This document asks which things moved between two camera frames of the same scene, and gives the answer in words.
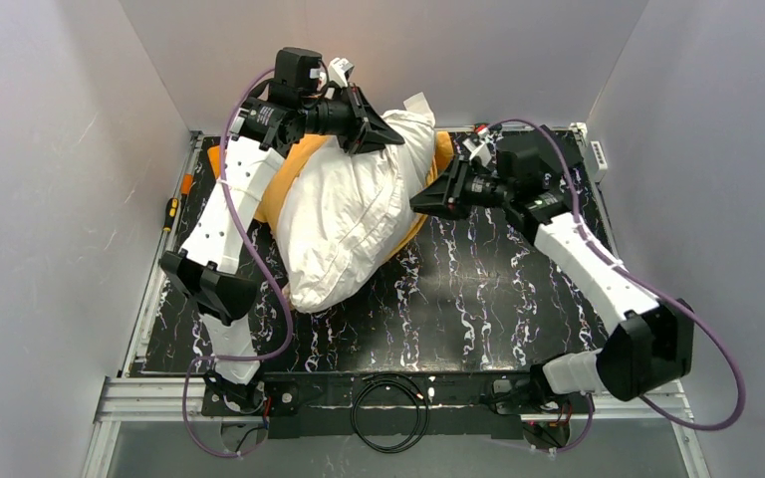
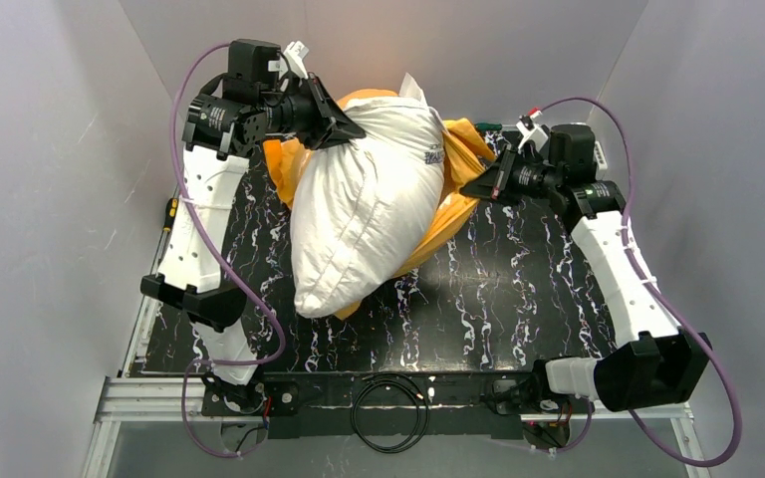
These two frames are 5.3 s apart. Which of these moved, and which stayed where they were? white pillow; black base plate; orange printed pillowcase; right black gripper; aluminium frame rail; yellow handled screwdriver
Moved: orange printed pillowcase; right black gripper
Stayed: yellow handled screwdriver; white pillow; aluminium frame rail; black base plate
